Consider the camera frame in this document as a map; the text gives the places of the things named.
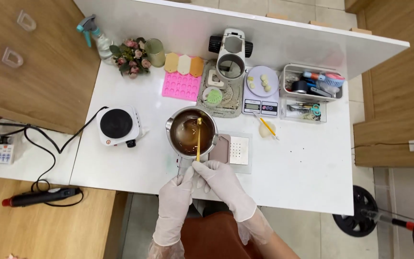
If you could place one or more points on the person's right hand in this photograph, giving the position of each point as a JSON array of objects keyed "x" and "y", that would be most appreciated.
[{"x": 225, "y": 187}]

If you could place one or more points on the person's left hand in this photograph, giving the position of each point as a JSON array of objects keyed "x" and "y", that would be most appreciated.
[{"x": 173, "y": 208}]

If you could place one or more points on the person's right fingers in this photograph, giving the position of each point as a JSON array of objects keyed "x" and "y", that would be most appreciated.
[{"x": 203, "y": 169}]

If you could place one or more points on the person's left fingers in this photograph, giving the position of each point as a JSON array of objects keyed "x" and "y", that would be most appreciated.
[{"x": 187, "y": 178}]

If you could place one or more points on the wooden stirring stick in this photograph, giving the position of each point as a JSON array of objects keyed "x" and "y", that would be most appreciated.
[{"x": 198, "y": 144}]

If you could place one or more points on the metal melting pot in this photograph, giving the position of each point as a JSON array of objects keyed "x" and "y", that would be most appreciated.
[{"x": 189, "y": 135}]

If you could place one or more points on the taupe silicone mould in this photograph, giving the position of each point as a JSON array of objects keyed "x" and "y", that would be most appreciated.
[{"x": 220, "y": 151}]

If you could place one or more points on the white perforated plate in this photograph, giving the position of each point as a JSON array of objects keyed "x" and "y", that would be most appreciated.
[{"x": 239, "y": 151}]

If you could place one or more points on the person's rust-brown clothing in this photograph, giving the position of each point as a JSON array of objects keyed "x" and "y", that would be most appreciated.
[{"x": 210, "y": 237}]

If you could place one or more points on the white wax flower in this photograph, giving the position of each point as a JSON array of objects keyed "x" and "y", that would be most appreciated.
[{"x": 263, "y": 131}]

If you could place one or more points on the green leaf-shaped wax piece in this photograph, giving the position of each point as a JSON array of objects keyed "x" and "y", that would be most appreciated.
[{"x": 214, "y": 96}]

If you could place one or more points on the yellow craft knife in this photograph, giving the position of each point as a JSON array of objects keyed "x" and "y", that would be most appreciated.
[{"x": 267, "y": 126}]

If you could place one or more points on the pink silicone mould tray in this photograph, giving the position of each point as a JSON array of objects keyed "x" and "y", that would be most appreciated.
[{"x": 180, "y": 87}]

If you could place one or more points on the white kitchen scale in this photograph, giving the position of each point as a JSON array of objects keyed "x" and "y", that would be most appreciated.
[{"x": 261, "y": 106}]

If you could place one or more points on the white electric hot plate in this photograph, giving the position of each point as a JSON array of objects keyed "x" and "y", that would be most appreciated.
[{"x": 118, "y": 125}]

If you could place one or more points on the orange hexagon mould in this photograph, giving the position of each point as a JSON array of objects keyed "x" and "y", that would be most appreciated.
[{"x": 196, "y": 66}]

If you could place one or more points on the cream hexagon mould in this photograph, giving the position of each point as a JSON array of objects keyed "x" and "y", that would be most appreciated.
[{"x": 184, "y": 64}]

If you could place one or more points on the group of white wax pieces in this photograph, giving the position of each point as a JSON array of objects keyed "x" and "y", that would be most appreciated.
[{"x": 264, "y": 82}]

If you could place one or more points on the clear box with small tools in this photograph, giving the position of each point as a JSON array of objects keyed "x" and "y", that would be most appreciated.
[{"x": 298, "y": 114}]

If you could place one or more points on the beige hexagon mould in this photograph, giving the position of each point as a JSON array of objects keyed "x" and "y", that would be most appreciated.
[{"x": 171, "y": 63}]

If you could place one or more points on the clear organizer box with tools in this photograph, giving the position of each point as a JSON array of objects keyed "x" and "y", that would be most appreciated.
[{"x": 289, "y": 94}]

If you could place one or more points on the white microscope stand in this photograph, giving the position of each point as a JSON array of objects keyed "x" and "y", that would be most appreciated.
[{"x": 230, "y": 54}]

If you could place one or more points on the green ribbed glass cup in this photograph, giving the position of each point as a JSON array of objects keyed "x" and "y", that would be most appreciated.
[{"x": 155, "y": 53}]

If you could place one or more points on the black tape roll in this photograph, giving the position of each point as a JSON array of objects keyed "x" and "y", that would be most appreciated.
[{"x": 299, "y": 86}]

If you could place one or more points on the teal scissors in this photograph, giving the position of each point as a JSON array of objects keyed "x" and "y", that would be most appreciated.
[{"x": 316, "y": 109}]

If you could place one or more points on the pink flower bouquet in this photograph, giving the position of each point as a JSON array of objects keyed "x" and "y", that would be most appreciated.
[{"x": 131, "y": 59}]

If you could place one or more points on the black heat gun red tip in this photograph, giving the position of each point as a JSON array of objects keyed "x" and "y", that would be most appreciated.
[{"x": 38, "y": 197}]

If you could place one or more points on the white desk back panel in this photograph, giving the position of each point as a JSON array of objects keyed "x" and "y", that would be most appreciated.
[{"x": 282, "y": 39}]

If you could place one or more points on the black floor fan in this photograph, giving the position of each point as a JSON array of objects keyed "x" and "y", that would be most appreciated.
[{"x": 354, "y": 212}]

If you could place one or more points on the clear spray bottle teal trigger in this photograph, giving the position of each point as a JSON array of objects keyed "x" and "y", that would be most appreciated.
[{"x": 101, "y": 41}]

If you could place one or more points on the wooden bench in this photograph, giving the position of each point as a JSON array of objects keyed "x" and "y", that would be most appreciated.
[{"x": 31, "y": 230}]

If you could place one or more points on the white power strip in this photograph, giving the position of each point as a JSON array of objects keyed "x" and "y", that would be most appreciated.
[{"x": 5, "y": 151}]

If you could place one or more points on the wooden cabinet with socket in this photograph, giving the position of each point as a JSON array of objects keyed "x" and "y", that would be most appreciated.
[{"x": 397, "y": 108}]

